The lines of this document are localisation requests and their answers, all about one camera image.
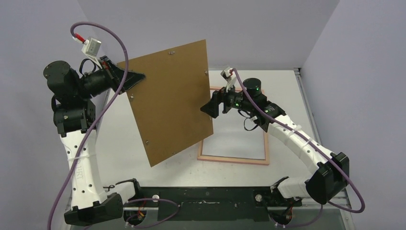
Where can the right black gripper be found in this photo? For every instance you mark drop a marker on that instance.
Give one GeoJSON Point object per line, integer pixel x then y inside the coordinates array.
{"type": "Point", "coordinates": [220, 103]}

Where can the brown cardboard backing board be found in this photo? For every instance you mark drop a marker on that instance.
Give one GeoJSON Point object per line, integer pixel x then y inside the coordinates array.
{"type": "Point", "coordinates": [167, 103]}

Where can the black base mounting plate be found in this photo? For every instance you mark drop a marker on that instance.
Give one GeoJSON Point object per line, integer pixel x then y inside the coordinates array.
{"type": "Point", "coordinates": [257, 203]}

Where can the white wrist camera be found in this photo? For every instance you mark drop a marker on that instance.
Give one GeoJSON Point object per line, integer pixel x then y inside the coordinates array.
{"type": "Point", "coordinates": [230, 78]}
{"type": "Point", "coordinates": [90, 49]}

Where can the aluminium front rail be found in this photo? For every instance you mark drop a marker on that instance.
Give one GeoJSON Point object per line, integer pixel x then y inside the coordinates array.
{"type": "Point", "coordinates": [340, 199]}

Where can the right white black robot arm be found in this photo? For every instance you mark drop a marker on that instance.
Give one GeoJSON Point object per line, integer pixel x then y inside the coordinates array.
{"type": "Point", "coordinates": [326, 168]}

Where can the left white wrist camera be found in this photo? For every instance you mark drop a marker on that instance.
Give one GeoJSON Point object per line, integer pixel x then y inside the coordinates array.
{"type": "Point", "coordinates": [90, 49]}

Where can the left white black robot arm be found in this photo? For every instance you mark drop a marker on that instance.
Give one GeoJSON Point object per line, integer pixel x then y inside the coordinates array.
{"type": "Point", "coordinates": [75, 120]}

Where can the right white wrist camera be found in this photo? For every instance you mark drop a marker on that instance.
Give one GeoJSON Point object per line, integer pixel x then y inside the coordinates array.
{"type": "Point", "coordinates": [230, 78]}

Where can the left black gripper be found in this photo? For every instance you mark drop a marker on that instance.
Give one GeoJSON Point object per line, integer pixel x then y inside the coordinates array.
{"type": "Point", "coordinates": [114, 74]}

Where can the pink wooden picture frame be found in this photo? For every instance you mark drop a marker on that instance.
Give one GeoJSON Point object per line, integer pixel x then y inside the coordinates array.
{"type": "Point", "coordinates": [236, 160]}

